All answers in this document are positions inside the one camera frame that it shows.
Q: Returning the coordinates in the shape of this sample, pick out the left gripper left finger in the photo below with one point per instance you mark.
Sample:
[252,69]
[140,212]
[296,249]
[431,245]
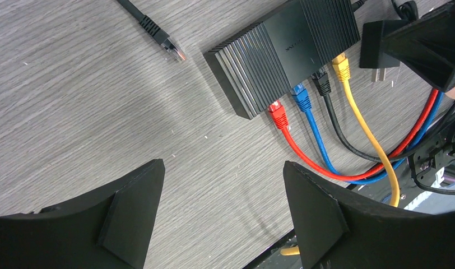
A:
[107,227]

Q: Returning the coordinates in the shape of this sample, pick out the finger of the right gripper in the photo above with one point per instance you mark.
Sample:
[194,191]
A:
[427,46]

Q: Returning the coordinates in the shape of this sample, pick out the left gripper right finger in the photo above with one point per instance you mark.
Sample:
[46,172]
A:
[338,228]

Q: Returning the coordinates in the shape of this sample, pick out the black network switch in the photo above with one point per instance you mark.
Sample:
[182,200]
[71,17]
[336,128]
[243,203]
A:
[264,61]

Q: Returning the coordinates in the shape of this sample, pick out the black power adapter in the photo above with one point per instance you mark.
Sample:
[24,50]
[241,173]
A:
[372,55]

